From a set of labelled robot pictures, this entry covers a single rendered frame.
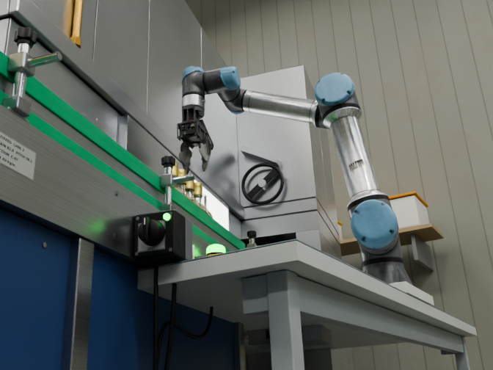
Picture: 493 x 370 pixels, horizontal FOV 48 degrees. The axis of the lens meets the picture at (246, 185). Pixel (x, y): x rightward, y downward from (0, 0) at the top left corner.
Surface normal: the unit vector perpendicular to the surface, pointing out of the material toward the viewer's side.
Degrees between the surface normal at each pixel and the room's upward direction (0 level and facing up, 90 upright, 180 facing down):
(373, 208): 98
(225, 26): 90
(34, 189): 90
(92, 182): 90
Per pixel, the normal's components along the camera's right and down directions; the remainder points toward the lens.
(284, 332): -0.51, -0.29
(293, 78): -0.30, -0.34
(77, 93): 0.95, -0.15
